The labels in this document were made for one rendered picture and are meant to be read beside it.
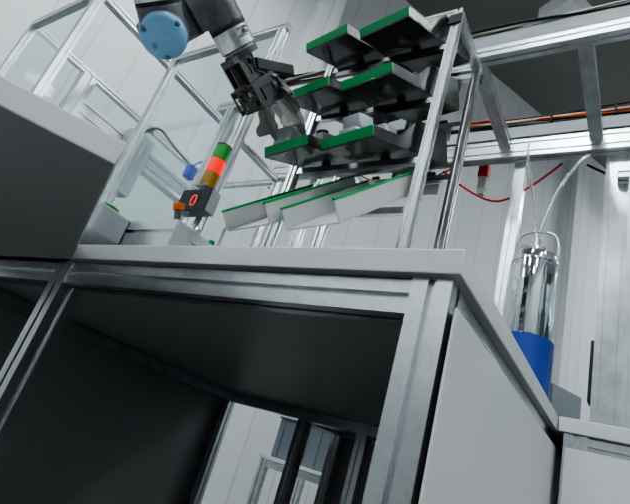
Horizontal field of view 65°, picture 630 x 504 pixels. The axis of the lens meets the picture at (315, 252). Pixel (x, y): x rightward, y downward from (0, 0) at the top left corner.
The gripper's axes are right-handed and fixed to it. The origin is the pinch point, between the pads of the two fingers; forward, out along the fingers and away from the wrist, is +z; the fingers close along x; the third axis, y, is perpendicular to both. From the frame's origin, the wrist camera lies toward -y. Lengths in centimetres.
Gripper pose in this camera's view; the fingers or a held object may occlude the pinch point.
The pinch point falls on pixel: (291, 134)
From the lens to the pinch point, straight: 112.6
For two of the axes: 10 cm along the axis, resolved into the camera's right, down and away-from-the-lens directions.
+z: 4.5, 8.0, 4.0
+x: 7.3, -0.7, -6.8
